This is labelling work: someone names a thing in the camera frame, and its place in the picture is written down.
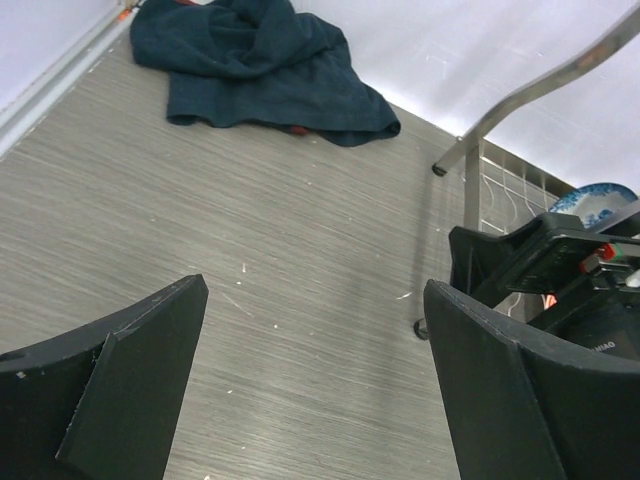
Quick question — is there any stainless steel dish rack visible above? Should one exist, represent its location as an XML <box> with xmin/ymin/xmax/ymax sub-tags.
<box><xmin>412</xmin><ymin>0</ymin><xmax>640</xmax><ymax>341</ymax></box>

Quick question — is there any dark blue crumpled cloth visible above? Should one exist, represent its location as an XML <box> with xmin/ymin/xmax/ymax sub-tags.
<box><xmin>130</xmin><ymin>1</ymin><xmax>401</xmax><ymax>147</ymax></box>

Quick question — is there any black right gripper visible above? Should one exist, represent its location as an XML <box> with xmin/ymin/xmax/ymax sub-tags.
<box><xmin>449</xmin><ymin>213</ymin><xmax>639</xmax><ymax>360</ymax></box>

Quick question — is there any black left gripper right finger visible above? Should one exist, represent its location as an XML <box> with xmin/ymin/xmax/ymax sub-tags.
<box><xmin>423</xmin><ymin>280</ymin><xmax>639</xmax><ymax>479</ymax></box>

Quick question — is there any blue white floral bowl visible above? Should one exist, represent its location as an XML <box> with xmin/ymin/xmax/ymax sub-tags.
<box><xmin>549</xmin><ymin>182</ymin><xmax>638</xmax><ymax>228</ymax></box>

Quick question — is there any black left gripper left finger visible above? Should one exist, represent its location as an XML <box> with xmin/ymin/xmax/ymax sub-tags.
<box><xmin>1</xmin><ymin>274</ymin><xmax>208</xmax><ymax>479</ymax></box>

